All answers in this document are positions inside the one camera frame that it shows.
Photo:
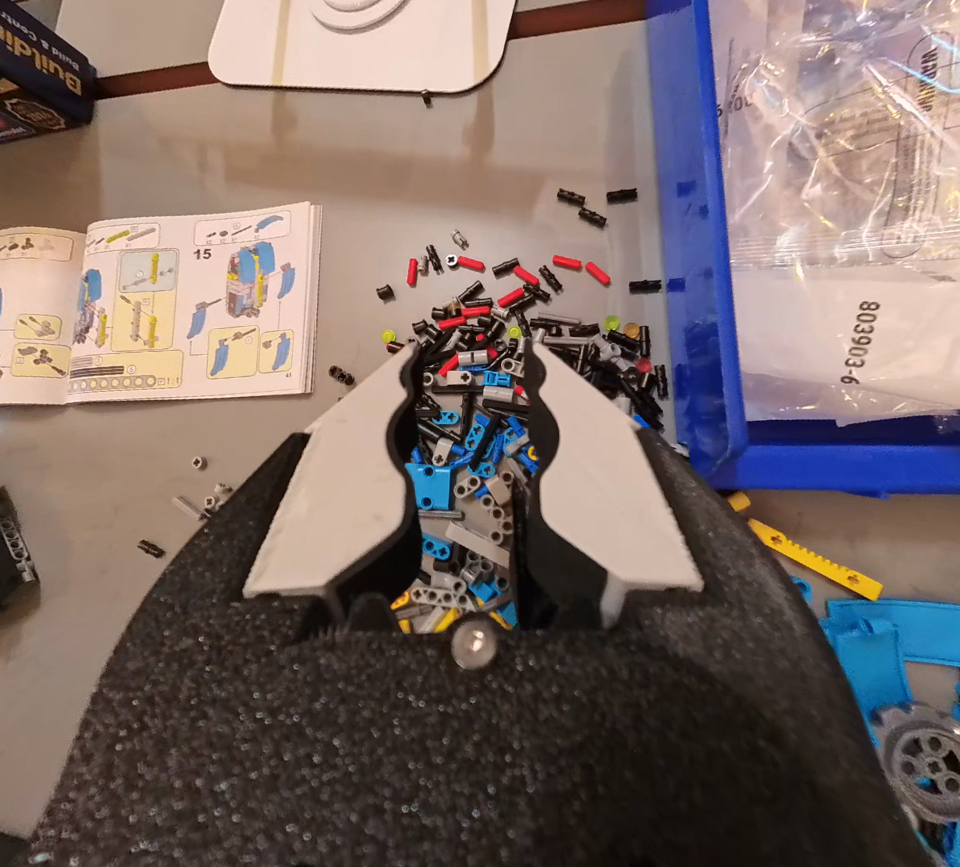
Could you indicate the grey desk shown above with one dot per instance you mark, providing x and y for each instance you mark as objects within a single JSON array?
[{"x": 187, "y": 154}]

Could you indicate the grey spoked wheel hub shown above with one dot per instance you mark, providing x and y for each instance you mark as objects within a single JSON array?
[{"x": 922, "y": 762}]

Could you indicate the blue flat panel piece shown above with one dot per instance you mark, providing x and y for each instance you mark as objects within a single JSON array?
[{"x": 885, "y": 649}]

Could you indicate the yellow toothed rack beam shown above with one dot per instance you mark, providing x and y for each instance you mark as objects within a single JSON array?
[{"x": 817, "y": 558}]

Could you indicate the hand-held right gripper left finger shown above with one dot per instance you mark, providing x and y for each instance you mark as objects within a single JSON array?
[{"x": 330, "y": 507}]

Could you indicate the blue grey toy robot model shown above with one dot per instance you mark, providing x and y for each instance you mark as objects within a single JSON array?
[{"x": 11, "y": 582}]

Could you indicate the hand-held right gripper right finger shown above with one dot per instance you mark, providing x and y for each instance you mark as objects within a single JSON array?
[{"x": 615, "y": 507}]

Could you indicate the dark toy kit box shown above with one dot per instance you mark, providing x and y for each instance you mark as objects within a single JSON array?
[{"x": 45, "y": 87}]

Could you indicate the blue storage bin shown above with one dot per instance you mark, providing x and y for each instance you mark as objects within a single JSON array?
[{"x": 690, "y": 282}]

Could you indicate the clear plastic bags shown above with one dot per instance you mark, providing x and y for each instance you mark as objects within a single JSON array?
[{"x": 825, "y": 169}]

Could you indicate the open instruction booklet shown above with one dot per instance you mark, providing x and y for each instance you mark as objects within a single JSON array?
[{"x": 187, "y": 297}]

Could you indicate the white desk lamp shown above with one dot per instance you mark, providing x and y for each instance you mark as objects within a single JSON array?
[{"x": 375, "y": 19}]

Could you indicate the pile of small brick parts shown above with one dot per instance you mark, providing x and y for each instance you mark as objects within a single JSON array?
[{"x": 480, "y": 327}]

